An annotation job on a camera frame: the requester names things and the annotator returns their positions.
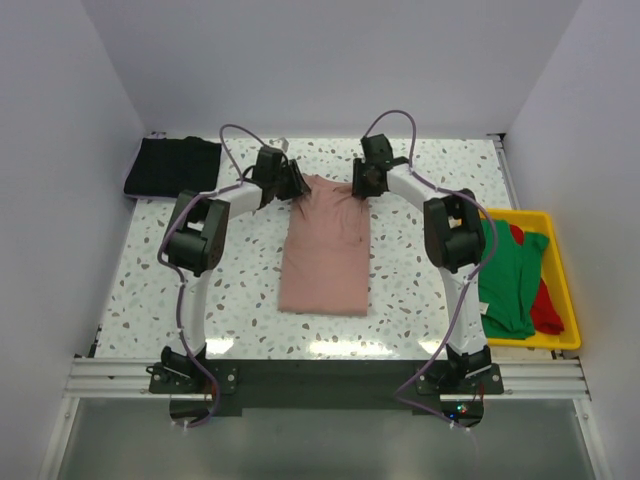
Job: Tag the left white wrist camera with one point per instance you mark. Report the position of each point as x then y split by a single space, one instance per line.
281 143

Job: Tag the folded black t-shirt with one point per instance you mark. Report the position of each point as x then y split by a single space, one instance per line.
197 164

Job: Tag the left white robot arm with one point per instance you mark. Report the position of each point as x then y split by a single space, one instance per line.
195 239

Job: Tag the yellow plastic bin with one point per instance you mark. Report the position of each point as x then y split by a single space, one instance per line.
552 272

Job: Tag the pink printed t-shirt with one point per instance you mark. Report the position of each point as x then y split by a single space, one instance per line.
326 253

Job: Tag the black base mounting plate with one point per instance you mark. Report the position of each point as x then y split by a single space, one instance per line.
228 388

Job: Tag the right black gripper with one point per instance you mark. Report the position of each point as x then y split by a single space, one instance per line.
358 187

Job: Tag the red t-shirt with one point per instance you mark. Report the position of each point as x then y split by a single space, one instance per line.
537 312

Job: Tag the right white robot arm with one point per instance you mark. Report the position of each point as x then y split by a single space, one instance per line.
454 241

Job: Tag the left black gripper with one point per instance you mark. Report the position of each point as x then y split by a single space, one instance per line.
297 186

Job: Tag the green t-shirt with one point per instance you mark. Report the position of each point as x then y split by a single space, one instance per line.
509 283

